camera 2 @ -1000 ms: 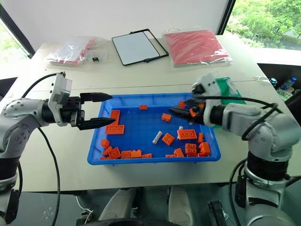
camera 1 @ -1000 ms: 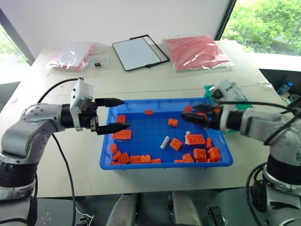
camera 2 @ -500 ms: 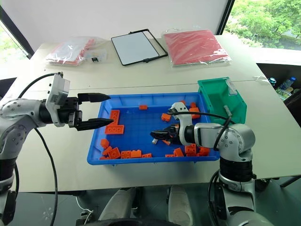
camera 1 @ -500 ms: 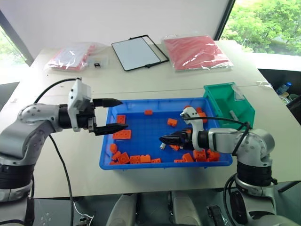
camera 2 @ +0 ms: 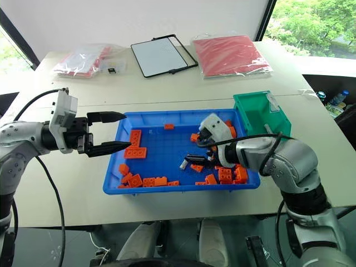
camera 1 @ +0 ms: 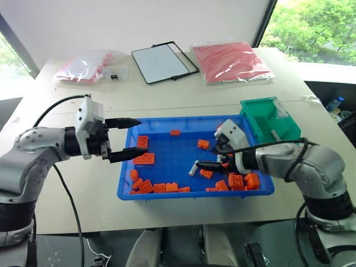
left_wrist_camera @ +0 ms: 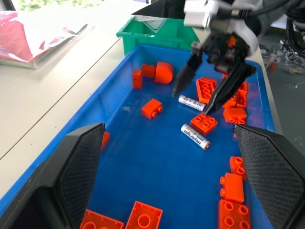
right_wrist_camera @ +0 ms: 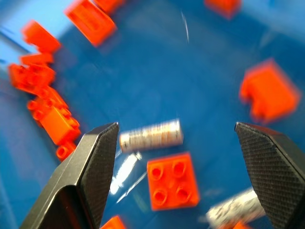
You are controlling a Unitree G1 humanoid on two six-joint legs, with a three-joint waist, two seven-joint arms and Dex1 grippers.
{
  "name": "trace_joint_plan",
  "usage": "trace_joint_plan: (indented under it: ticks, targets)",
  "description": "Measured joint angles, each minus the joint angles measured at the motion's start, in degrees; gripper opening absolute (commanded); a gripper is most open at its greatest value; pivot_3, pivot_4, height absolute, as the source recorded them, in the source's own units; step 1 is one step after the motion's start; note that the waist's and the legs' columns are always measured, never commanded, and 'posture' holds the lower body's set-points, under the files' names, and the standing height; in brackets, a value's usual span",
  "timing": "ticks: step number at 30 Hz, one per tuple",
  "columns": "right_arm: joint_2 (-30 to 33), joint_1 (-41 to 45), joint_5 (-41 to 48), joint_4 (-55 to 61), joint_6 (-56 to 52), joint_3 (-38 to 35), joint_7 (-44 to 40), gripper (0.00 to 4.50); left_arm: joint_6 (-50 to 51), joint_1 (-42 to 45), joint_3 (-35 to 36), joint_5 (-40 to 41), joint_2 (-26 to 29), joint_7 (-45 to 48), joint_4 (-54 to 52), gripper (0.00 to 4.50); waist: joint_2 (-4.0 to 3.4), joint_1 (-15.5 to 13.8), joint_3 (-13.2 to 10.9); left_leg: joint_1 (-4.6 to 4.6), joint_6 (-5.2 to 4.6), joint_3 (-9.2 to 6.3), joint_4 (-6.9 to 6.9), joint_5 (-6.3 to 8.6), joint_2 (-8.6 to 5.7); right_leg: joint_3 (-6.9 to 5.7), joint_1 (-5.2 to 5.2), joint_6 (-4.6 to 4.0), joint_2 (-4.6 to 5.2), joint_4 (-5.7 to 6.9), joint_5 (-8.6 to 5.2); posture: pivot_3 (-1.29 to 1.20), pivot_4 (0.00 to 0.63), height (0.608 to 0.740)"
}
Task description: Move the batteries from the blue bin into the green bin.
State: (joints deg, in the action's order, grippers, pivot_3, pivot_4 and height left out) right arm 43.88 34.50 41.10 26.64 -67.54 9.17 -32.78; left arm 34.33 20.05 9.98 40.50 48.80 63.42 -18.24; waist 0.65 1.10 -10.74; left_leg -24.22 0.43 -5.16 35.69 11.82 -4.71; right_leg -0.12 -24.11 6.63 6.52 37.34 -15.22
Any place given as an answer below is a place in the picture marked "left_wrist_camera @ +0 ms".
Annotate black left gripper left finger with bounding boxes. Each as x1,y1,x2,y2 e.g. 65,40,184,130
0,123,106,229

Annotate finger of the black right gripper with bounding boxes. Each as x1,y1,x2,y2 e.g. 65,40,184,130
204,62,257,116
171,53,203,98

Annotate red and white tool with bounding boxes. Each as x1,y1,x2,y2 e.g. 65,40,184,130
266,51,280,72

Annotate orange hollow-underside flat brick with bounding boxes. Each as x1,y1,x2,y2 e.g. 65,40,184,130
80,209,125,229

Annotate white label sheet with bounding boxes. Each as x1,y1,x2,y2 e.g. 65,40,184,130
135,15,167,33

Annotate orange rounded toy brick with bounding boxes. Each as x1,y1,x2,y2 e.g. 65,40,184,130
154,61,174,84

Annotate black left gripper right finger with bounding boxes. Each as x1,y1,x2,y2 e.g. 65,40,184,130
233,124,305,229

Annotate white AA battery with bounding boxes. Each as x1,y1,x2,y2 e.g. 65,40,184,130
180,123,212,150
178,94,206,112

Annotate red and white plastic bag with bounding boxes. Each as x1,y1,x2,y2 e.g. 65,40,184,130
0,10,89,70

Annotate orange six-stud flat brick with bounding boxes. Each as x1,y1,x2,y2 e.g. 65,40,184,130
195,77,218,101

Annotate black object behind bins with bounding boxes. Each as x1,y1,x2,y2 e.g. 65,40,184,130
131,0,187,20

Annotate black cable bundle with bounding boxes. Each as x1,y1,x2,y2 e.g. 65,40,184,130
278,0,305,61

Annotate green plastic bin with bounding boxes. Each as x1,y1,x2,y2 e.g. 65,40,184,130
116,15,201,57

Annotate small orange two-stud brick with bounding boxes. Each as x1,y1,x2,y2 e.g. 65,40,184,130
132,69,144,90

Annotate orange four-stud flat brick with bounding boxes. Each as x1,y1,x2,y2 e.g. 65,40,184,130
218,199,252,229
190,112,219,135

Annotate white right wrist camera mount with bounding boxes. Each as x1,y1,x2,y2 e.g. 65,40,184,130
183,0,260,58

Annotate blue plastic bin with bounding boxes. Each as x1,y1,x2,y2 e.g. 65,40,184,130
0,44,276,229

